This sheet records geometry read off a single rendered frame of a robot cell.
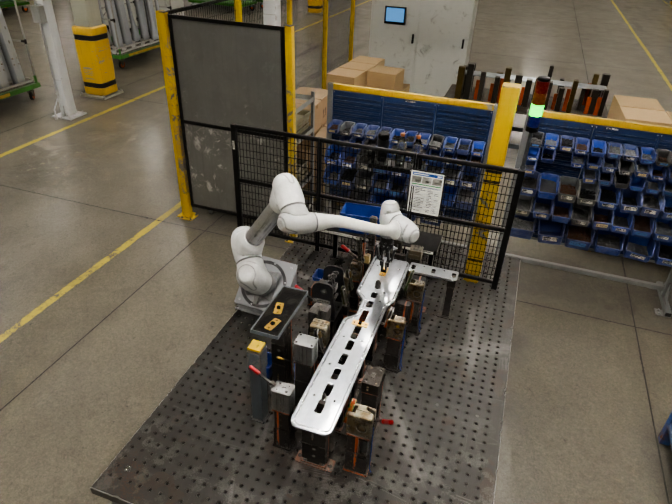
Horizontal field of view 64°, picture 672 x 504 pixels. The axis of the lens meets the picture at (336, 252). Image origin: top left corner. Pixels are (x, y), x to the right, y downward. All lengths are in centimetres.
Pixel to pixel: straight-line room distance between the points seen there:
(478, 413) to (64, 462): 238
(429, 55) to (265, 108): 486
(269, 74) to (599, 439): 367
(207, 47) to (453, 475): 389
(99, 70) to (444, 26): 558
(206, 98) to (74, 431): 297
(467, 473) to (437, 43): 755
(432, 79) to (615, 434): 669
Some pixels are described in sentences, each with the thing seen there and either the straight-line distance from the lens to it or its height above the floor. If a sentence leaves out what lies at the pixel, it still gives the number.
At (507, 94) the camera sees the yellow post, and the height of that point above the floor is 196.
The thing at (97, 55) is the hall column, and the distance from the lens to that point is 992.
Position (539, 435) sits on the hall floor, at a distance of 383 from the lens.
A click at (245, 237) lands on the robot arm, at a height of 120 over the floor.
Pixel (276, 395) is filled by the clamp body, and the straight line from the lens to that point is 236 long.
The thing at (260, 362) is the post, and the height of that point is 110.
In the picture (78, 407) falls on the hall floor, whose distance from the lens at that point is 398.
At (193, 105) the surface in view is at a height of 122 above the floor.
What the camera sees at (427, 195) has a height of 129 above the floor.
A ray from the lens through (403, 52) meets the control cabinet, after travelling 938.
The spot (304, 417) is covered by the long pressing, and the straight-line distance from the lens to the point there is 232.
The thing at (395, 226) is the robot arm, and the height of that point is 143.
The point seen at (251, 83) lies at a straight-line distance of 488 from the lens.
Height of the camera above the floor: 277
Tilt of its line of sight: 32 degrees down
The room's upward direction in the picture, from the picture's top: 2 degrees clockwise
